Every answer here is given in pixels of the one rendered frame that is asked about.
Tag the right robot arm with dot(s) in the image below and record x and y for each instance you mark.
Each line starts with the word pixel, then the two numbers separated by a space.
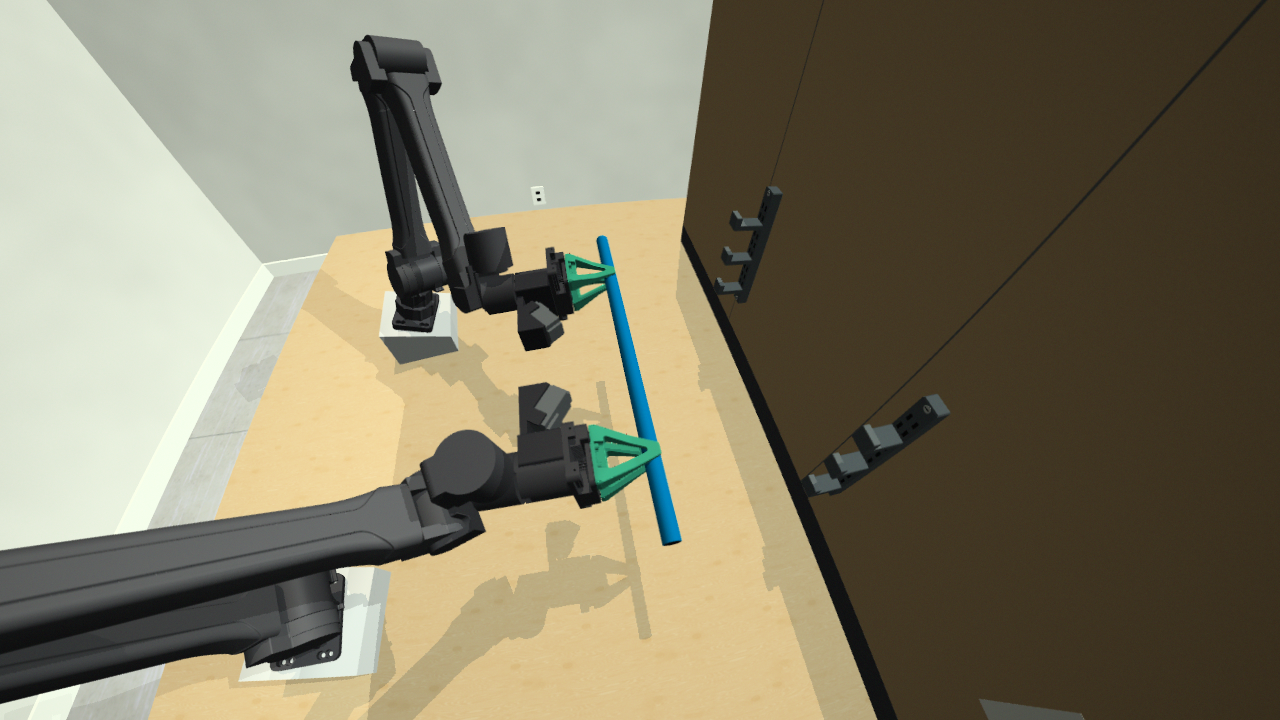
pixel 52 591

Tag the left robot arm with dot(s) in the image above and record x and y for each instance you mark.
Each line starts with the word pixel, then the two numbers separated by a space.
pixel 418 138

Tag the blue bar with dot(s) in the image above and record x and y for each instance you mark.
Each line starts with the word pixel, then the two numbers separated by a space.
pixel 661 497

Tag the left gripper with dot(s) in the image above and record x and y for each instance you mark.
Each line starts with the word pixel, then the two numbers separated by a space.
pixel 569 280

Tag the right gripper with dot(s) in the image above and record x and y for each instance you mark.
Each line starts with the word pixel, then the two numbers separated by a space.
pixel 546 481

